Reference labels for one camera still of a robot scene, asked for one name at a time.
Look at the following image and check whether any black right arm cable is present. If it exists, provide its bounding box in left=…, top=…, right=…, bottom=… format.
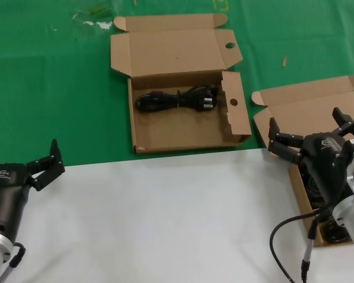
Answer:
left=269, top=206, right=336, bottom=283

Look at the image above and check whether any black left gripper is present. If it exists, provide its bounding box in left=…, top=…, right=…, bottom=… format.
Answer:
left=0, top=138, right=66, bottom=241

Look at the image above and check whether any cardboard box with round holes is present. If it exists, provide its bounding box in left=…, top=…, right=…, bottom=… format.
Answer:
left=110, top=13, right=253, bottom=155

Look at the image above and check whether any clear plastic wrap scrap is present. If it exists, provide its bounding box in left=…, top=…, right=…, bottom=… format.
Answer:
left=72, top=5, right=114, bottom=30

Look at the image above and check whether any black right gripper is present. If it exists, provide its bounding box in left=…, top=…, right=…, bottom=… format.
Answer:
left=268, top=107, right=354, bottom=205

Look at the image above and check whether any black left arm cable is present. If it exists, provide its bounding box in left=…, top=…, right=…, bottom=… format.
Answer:
left=0, top=241, right=27, bottom=283

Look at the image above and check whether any green table cloth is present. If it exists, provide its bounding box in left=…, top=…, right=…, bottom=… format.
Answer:
left=0, top=0, right=354, bottom=170

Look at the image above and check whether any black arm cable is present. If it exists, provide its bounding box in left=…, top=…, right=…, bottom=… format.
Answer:
left=0, top=241, right=27, bottom=283
left=269, top=206, right=336, bottom=283

